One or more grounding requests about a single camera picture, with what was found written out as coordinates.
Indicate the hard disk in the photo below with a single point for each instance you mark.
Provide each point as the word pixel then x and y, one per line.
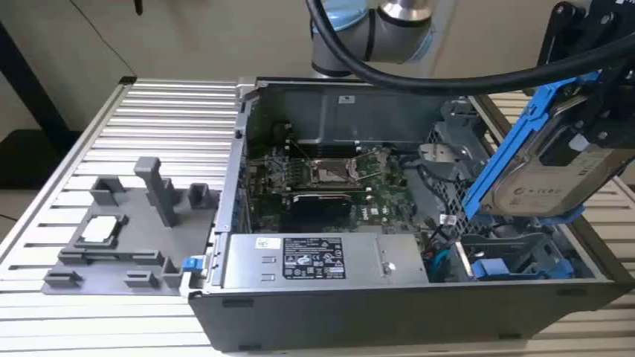
pixel 535 186

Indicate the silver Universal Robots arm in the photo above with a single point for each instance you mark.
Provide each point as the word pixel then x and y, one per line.
pixel 341 41

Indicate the blue carrier in disk bay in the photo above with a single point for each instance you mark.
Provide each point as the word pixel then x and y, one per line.
pixel 491 268

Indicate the grey perforated drive cage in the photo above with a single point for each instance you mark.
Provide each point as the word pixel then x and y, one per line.
pixel 445 193

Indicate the green motherboard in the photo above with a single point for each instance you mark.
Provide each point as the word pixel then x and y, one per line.
pixel 392 201

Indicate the CPU socket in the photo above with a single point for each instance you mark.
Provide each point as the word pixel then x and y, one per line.
pixel 333 172

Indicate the black graphics card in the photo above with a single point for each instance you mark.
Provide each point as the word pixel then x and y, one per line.
pixel 317 213

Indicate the black open PC case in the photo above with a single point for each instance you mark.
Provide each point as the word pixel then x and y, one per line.
pixel 346 320

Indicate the silver power supply unit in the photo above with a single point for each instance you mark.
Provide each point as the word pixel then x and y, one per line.
pixel 248 260

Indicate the blue case latch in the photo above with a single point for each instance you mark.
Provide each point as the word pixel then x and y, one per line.
pixel 190 264

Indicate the grey parts rack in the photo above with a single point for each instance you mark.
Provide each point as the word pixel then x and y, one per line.
pixel 138 241

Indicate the silver CPU chip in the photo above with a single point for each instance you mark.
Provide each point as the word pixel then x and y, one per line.
pixel 98 228

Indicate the silver metal bracket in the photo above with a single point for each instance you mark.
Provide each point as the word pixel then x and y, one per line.
pixel 438 152

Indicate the black stand frame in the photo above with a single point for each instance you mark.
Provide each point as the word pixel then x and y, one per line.
pixel 29 93

